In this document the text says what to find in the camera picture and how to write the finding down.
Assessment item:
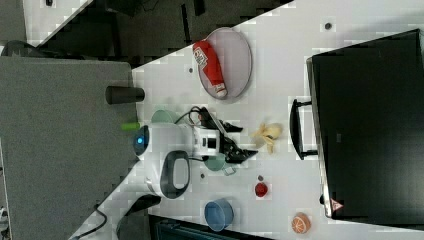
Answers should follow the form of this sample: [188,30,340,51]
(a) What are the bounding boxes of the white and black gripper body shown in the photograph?
[193,127,220,156]

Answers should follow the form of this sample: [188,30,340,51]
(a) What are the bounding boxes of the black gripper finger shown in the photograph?
[199,107,243,132]
[223,137,258,164]

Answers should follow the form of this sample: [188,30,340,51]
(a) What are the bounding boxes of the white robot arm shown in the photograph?
[68,106,257,240]

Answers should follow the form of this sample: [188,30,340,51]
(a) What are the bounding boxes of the black toaster oven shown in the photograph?
[307,29,424,229]

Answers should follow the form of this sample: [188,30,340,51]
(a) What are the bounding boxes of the green colander basket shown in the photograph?
[151,109,179,123]

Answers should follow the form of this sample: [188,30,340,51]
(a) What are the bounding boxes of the dark red plush strawberry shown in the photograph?
[255,182,268,197]

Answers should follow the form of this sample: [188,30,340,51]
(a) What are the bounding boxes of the blue bowl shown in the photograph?
[204,198,234,232]

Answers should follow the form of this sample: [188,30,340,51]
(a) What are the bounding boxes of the red plush ketchup bottle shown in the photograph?
[193,40,227,98]

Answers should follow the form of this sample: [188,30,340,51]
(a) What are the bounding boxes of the grey round plate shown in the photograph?
[198,27,252,100]

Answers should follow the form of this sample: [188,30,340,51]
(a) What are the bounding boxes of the plush orange slice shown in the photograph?
[291,212,311,234]

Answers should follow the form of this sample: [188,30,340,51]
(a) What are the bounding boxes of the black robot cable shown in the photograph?
[174,105,203,126]

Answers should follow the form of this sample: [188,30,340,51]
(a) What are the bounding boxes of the green cup with handle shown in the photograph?
[204,154,236,176]

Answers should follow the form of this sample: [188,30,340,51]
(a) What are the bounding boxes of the black oven door handle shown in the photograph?
[289,99,318,160]

